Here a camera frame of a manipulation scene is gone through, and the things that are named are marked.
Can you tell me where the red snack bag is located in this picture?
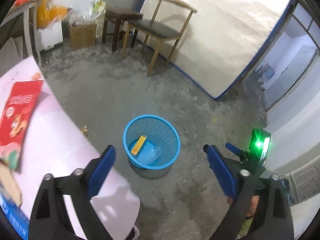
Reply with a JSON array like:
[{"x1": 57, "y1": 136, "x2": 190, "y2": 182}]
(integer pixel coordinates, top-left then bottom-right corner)
[{"x1": 1, "y1": 80, "x2": 43, "y2": 170}]

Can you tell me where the blue tissue box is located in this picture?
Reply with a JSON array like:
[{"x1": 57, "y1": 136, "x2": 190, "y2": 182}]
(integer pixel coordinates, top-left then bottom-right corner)
[{"x1": 1, "y1": 193, "x2": 29, "y2": 239}]

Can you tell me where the cardboard box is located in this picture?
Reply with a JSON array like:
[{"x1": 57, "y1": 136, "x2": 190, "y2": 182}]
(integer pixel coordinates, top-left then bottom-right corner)
[{"x1": 69, "y1": 23, "x2": 97, "y2": 50}]

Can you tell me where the white yellow carton box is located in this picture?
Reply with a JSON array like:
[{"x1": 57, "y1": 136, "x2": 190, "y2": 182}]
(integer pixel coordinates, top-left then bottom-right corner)
[{"x1": 131, "y1": 135, "x2": 147, "y2": 155}]

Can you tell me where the wooden chair dark seat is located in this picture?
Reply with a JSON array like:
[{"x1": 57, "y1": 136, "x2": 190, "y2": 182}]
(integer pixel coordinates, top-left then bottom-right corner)
[{"x1": 121, "y1": 0, "x2": 197, "y2": 76}]

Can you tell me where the dark wooden stool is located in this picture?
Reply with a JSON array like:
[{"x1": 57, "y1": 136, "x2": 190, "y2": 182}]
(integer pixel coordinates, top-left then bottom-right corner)
[{"x1": 102, "y1": 8, "x2": 143, "y2": 52}]

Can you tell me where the white foam box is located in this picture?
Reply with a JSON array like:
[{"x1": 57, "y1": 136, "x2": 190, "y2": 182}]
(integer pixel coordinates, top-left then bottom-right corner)
[{"x1": 37, "y1": 21, "x2": 63, "y2": 51}]

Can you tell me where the blue trash basket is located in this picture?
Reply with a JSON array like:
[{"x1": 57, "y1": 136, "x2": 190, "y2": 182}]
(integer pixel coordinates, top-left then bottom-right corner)
[{"x1": 123, "y1": 114, "x2": 181, "y2": 170}]

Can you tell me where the white mattress blue trim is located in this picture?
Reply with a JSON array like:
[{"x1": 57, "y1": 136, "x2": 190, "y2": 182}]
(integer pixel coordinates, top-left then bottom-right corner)
[{"x1": 135, "y1": 0, "x2": 297, "y2": 101}]

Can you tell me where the yellow plastic bag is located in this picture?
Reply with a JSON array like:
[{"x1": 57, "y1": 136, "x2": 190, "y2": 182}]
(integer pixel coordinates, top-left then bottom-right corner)
[{"x1": 37, "y1": 0, "x2": 68, "y2": 29}]

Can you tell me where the white plastic tablecloth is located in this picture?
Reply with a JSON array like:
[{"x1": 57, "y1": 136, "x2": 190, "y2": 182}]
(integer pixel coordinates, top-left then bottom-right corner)
[{"x1": 0, "y1": 56, "x2": 141, "y2": 240}]

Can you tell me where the wooden side table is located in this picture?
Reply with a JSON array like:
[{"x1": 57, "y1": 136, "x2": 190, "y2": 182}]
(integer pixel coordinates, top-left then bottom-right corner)
[{"x1": 0, "y1": 0, "x2": 43, "y2": 67}]

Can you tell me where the clear plastic container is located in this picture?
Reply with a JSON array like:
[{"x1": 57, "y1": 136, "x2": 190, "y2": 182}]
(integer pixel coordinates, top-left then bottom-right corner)
[{"x1": 141, "y1": 146, "x2": 162, "y2": 165}]

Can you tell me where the orange gloved hand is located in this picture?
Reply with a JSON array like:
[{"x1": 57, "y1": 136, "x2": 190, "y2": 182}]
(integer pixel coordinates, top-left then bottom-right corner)
[{"x1": 225, "y1": 196, "x2": 260, "y2": 220}]

